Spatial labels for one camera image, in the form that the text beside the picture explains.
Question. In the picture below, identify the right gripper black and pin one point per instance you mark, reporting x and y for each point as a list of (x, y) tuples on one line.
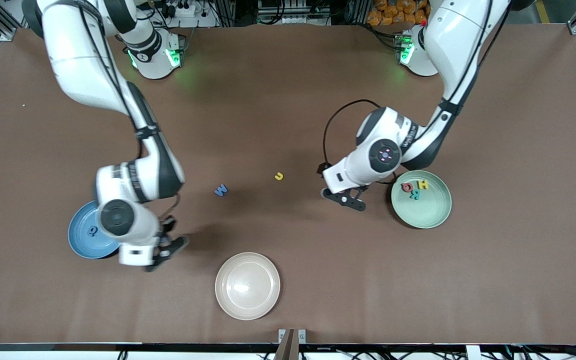
[(167, 224)]

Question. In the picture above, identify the blue foam lowercase a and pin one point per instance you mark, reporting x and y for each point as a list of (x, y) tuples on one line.
[(90, 231)]

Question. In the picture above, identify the pink foam capital Q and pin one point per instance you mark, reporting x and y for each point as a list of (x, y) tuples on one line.
[(403, 187)]

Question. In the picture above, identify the teal foam capital R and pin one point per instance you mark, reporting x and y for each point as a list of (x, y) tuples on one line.
[(412, 196)]

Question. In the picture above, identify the yellow foam capital H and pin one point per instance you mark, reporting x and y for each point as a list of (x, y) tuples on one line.
[(422, 185)]

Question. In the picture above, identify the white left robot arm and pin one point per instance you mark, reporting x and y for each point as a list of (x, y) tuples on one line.
[(458, 35)]

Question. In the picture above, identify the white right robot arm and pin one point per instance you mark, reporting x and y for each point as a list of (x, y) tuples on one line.
[(78, 65)]

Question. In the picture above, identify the blue foam capital M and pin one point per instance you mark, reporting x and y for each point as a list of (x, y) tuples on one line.
[(221, 190)]

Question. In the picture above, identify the blue plate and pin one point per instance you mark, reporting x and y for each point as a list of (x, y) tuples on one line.
[(80, 235)]

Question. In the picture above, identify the cream white plate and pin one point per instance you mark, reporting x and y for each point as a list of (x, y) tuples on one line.
[(248, 287)]

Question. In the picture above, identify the pale green plate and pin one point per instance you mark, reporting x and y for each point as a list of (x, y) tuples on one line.
[(428, 212)]

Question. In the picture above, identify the brown table cover mat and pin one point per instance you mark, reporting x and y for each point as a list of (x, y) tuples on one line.
[(43, 150)]

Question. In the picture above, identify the pile of orange objects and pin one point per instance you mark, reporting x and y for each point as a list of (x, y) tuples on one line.
[(385, 15)]

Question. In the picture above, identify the white power strip with plugs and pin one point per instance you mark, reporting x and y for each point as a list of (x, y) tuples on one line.
[(190, 11)]

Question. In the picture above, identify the metal edge bracket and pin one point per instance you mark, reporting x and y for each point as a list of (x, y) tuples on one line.
[(302, 336)]

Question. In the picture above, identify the brown post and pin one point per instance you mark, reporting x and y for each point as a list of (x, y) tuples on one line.
[(288, 350)]

